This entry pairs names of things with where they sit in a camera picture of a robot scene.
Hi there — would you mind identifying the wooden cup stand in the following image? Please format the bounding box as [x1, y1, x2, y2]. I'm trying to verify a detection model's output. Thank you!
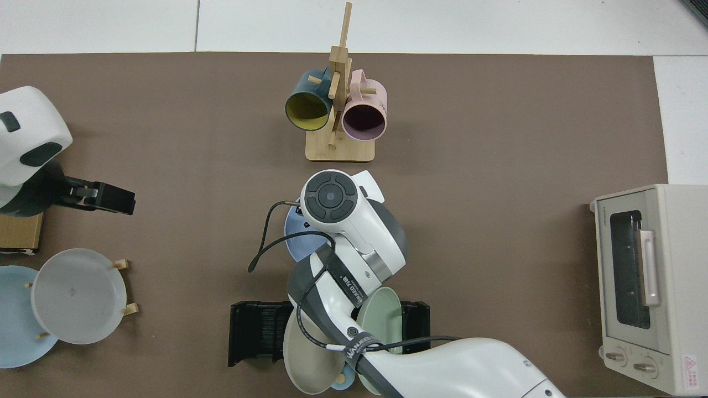
[305, 2, 376, 163]

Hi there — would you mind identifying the dark grey ribbed object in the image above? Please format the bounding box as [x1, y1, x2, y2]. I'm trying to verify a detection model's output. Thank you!
[681, 0, 708, 28]

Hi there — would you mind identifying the periwinkle blue plate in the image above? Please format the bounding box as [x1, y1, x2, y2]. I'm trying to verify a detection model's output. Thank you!
[284, 213, 332, 263]

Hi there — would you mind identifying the teal cup yellow inside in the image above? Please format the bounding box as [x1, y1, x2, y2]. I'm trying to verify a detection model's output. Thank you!
[285, 67, 334, 132]

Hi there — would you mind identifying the grey plate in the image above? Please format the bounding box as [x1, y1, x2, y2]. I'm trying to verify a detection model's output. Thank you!
[30, 248, 127, 345]

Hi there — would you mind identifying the black dish rack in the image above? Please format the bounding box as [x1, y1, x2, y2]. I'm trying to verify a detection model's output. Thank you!
[228, 300, 431, 368]

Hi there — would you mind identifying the pale toaster oven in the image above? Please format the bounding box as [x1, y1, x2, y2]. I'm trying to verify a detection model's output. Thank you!
[589, 184, 708, 396]

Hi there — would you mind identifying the pale green plate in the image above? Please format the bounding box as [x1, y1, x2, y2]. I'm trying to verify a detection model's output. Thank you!
[354, 286, 403, 396]

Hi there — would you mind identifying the pink cup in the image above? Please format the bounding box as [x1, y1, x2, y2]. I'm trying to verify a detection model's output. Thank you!
[341, 69, 388, 141]

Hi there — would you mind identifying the light blue plate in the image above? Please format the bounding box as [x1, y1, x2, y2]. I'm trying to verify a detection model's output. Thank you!
[0, 265, 59, 369]

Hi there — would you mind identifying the wooden plate rack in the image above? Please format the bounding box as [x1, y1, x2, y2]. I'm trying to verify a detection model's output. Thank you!
[25, 259, 139, 339]

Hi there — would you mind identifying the beige plate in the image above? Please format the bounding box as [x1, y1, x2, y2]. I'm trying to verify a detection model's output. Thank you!
[283, 310, 355, 395]

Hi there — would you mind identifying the wire basket wooden floor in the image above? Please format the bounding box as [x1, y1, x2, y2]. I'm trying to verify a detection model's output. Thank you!
[0, 213, 44, 256]

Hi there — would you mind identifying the brown table cloth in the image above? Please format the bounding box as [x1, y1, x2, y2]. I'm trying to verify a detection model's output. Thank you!
[0, 53, 669, 398]

